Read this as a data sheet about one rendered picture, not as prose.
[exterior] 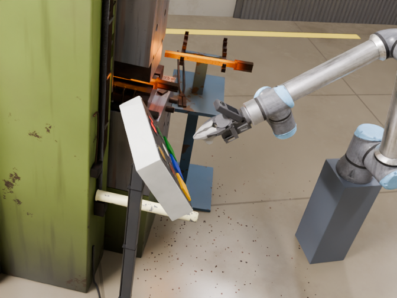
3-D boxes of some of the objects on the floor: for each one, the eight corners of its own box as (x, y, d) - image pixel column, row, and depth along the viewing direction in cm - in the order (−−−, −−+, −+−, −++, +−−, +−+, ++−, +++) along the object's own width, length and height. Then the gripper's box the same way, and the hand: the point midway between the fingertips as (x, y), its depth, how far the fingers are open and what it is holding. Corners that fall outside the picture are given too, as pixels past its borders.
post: (128, 326, 234) (147, 150, 167) (126, 333, 231) (145, 157, 164) (120, 324, 234) (136, 147, 167) (117, 331, 231) (133, 154, 164)
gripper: (254, 132, 180) (202, 157, 181) (246, 117, 187) (196, 142, 188) (248, 115, 174) (194, 142, 175) (240, 101, 181) (188, 126, 182)
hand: (195, 135), depth 179 cm, fingers closed
